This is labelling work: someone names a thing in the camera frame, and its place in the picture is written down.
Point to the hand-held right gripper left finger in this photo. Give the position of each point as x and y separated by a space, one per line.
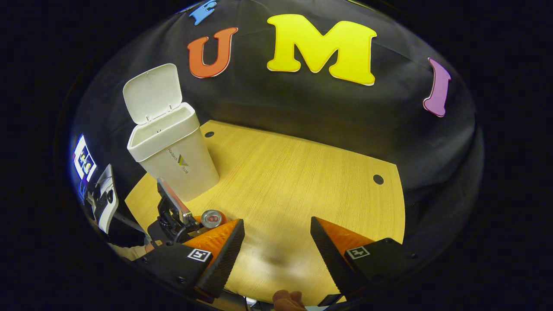
227 263

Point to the red pop can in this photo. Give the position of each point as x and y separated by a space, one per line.
211 218

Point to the wooden desktop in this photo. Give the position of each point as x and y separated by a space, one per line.
281 172

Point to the white desktop garbage bin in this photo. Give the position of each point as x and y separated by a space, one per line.
190 185

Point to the lit computer screen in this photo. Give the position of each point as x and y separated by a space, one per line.
84 160

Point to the black backdrop cloth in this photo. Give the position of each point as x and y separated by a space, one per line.
302 103

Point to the white and black device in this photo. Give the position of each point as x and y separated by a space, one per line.
108 211

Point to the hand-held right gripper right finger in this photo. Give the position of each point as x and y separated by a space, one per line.
330 259

